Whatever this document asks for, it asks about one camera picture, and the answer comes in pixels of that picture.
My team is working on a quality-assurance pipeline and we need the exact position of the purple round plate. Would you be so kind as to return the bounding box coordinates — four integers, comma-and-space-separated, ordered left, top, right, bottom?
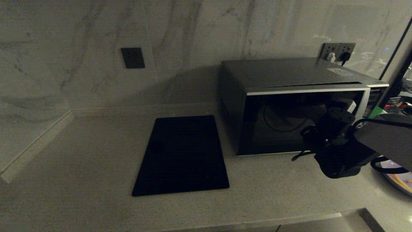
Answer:
380, 160, 412, 197

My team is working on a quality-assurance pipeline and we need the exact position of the orange carrot stick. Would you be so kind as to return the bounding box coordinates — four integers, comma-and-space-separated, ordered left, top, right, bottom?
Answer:
389, 174, 412, 192

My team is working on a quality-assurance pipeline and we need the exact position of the silver microwave oven body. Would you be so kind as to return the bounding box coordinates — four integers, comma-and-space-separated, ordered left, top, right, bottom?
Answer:
219, 58, 390, 157

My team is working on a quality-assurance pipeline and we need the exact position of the green cutting board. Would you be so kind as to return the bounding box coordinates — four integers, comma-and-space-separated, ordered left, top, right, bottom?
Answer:
369, 106, 387, 120

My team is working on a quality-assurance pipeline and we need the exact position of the black glass induction cooktop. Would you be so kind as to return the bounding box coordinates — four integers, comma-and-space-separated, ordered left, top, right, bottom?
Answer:
132, 115, 230, 196

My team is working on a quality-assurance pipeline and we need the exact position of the black wire basket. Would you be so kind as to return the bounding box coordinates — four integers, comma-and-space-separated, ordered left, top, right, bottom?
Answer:
385, 95, 412, 116

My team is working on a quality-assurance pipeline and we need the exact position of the grey double wall socket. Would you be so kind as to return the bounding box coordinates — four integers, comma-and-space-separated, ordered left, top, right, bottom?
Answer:
320, 43, 356, 63

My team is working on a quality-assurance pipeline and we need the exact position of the black metal frame post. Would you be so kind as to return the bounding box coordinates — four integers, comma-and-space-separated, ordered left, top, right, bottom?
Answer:
378, 18, 412, 108

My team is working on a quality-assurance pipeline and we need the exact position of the black single wall socket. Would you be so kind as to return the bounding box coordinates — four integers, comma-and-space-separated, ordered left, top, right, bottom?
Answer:
121, 48, 145, 69

